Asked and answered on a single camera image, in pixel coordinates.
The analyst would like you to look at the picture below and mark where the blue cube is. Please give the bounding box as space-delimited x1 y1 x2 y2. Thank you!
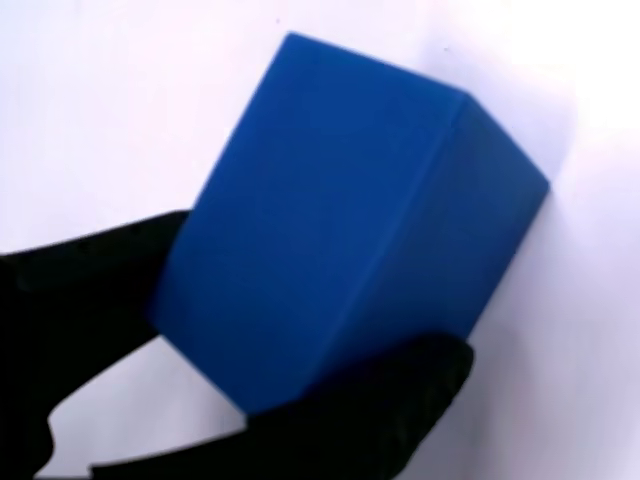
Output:
148 30 551 416

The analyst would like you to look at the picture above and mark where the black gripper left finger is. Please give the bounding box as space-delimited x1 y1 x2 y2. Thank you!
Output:
0 209 192 480

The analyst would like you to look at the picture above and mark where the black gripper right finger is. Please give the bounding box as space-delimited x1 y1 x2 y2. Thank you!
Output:
89 330 476 480

